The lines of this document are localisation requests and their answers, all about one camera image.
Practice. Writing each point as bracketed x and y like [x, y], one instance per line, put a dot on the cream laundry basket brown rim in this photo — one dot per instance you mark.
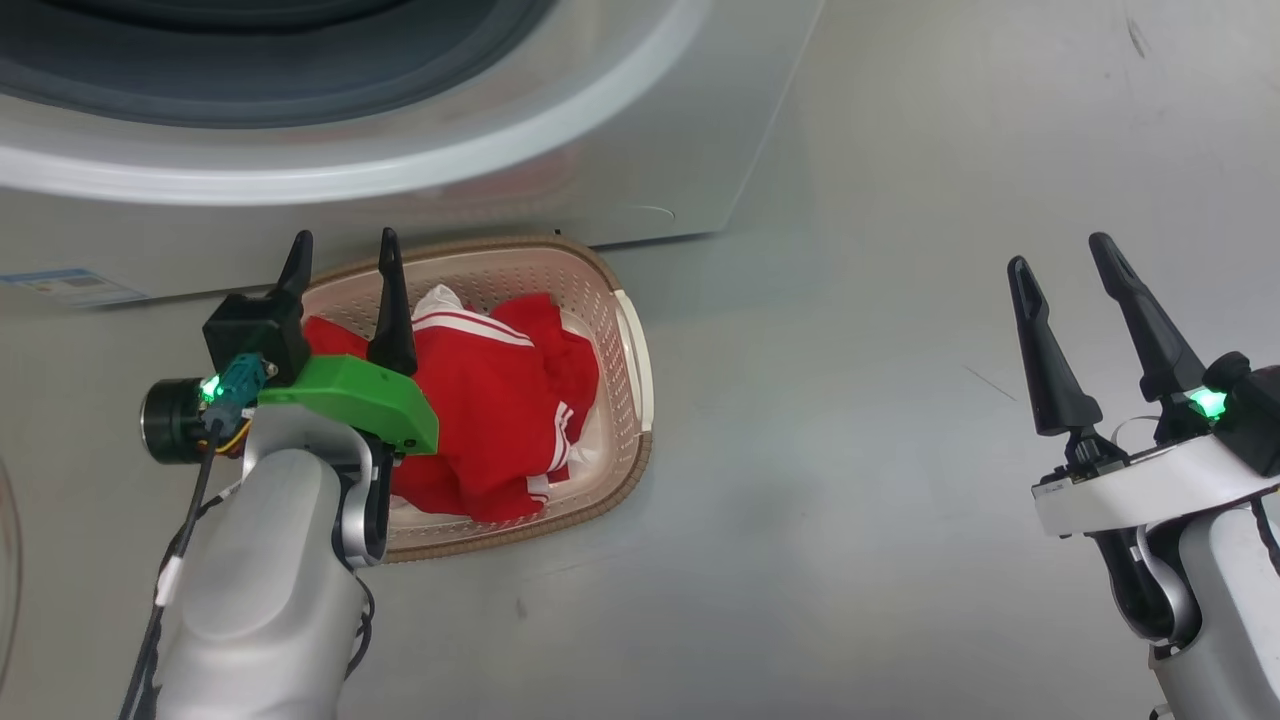
[610, 350]

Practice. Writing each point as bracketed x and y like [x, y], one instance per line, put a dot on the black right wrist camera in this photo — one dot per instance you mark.
[1255, 410]

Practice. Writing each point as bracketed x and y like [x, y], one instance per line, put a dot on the blue energy label sticker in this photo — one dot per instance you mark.
[75, 288]

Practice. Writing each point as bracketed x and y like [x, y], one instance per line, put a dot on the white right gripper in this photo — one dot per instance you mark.
[1130, 495]

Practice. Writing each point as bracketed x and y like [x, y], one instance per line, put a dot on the red garment with white stripes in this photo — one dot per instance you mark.
[480, 400]

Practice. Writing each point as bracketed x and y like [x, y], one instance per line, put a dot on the white washing machine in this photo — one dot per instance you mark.
[650, 150]

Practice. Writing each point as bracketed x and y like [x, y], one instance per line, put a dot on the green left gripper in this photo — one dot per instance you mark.
[360, 400]

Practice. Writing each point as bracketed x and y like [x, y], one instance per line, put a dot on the grey rubber drum gasket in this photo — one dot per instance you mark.
[250, 75]

